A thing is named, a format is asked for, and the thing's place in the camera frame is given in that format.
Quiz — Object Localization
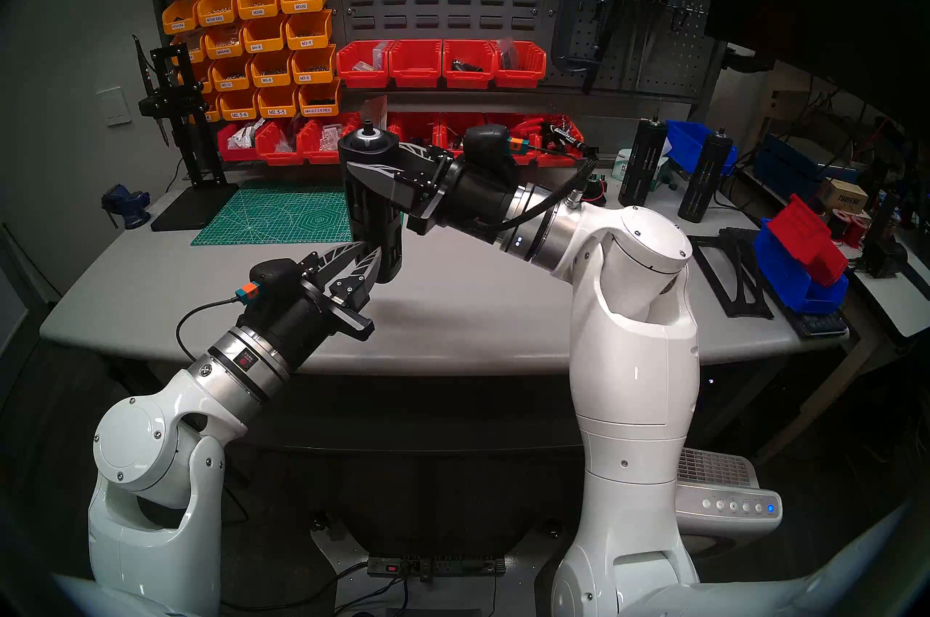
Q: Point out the blue stacking bin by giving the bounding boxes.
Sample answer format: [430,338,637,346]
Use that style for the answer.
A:
[752,219,849,315]

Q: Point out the red wire spool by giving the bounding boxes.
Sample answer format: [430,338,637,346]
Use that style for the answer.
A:
[828,209,873,249]

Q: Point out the small blue vise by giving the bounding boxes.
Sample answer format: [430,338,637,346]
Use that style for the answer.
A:
[101,184,152,230]

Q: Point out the open blue plastic bin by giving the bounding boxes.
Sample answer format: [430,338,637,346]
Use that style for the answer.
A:
[665,120,738,177]

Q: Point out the green white tissue box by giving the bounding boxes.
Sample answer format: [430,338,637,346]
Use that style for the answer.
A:
[610,149,673,191]

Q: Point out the black power strip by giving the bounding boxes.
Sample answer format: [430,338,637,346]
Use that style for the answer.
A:
[367,554,507,578]

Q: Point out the orange bin labelled M3-6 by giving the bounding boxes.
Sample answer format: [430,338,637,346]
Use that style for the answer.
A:
[290,44,337,85]

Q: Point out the orange bin labelled M4-0.7X6 HEX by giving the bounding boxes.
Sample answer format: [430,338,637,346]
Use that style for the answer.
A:
[298,78,342,117]

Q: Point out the orange bin labelled M4X4X6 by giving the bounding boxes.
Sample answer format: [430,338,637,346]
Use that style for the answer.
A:
[203,23,248,60]

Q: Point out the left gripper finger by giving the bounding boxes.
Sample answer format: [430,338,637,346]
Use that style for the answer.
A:
[327,249,381,342]
[305,242,370,282]

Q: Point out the black and red tool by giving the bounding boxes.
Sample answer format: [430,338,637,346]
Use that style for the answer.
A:
[541,121,598,157]

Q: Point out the flat black metal frame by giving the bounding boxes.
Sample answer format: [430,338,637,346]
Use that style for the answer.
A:
[683,227,775,320]

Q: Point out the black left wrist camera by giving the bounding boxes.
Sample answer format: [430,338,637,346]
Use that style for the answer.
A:
[242,259,310,304]

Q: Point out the white crumpled plastic bag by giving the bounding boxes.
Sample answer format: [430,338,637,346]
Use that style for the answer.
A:
[227,118,266,150]

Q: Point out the orange bin labelled M2.5-5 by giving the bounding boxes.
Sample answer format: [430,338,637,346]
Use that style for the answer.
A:
[256,84,301,118]

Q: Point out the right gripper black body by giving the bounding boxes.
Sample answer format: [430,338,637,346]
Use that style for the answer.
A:
[436,159,524,237]

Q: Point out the small cardboard box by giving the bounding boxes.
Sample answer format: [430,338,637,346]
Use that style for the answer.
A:
[817,178,869,213]

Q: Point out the black electric screwdriver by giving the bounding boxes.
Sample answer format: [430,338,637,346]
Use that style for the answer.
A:
[618,116,669,209]
[338,120,404,284]
[677,129,735,224]

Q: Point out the green cutting mat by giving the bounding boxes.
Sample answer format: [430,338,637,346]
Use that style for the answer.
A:
[191,181,349,247]

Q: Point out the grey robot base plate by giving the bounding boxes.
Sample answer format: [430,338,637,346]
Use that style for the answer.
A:
[311,514,564,617]

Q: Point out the black bench device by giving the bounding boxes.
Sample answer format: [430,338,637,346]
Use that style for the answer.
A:
[857,190,909,280]

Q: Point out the white air purifier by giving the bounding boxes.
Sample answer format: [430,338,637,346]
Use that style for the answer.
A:
[676,448,783,536]

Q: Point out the orange bin labelled M3-8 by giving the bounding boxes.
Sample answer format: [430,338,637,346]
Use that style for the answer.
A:
[249,49,295,88]

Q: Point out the black metal stand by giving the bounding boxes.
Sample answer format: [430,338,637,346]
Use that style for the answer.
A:
[138,45,240,233]

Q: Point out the red storage bin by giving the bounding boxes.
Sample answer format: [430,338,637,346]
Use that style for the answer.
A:
[536,116,586,167]
[494,40,547,89]
[488,114,542,166]
[336,40,393,89]
[438,113,489,151]
[217,123,262,162]
[389,39,444,89]
[341,113,397,137]
[442,39,498,89]
[389,113,441,148]
[298,118,349,164]
[254,118,306,166]

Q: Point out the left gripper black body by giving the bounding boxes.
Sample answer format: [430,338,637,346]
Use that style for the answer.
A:
[243,281,335,373]

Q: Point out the orange bin labelled M3X5X4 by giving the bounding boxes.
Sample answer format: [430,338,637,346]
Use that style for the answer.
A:
[161,0,204,36]

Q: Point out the red-handled tools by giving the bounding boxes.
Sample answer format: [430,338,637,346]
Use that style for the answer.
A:
[509,118,544,153]

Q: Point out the dark blue crate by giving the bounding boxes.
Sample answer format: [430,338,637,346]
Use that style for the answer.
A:
[752,132,858,202]

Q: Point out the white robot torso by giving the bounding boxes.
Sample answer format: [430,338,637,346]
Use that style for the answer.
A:
[51,498,920,617]

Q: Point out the orange bin labelled M3-12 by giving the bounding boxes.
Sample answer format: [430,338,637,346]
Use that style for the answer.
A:
[211,56,254,92]

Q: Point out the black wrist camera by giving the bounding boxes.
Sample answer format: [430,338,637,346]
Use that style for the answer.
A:
[464,124,525,184]
[242,259,310,304]

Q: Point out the grey C-clamp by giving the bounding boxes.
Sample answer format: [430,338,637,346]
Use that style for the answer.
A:
[550,0,607,75]

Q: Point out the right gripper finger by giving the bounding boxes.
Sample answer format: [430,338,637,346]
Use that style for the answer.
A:
[395,142,454,179]
[347,160,445,236]

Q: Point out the black keyboard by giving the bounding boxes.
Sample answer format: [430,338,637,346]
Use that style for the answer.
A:
[781,307,849,340]

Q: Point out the red stacking bin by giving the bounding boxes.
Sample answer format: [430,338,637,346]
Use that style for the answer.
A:
[767,194,849,289]

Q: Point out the orange bin labelled M3X8 BAD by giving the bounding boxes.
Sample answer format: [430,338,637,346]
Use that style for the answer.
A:
[196,0,243,28]

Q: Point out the orange bin labelled M2.5-6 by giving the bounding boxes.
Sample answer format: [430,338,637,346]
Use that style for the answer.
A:
[218,87,260,121]

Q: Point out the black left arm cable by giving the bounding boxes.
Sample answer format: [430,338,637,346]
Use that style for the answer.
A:
[176,296,248,362]

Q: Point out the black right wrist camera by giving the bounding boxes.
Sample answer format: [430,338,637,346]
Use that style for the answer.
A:
[464,124,525,184]

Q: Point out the orange bin labelled M4-6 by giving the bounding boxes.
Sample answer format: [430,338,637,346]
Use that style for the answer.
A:
[242,16,291,54]

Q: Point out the orange bin labelled M3-4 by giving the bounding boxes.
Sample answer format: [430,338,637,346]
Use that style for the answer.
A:
[285,9,333,51]

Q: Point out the braided right arm cable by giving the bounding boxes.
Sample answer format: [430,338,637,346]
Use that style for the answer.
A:
[494,158,598,233]

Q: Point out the white wall switch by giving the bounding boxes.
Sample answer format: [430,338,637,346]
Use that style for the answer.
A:
[96,86,133,128]

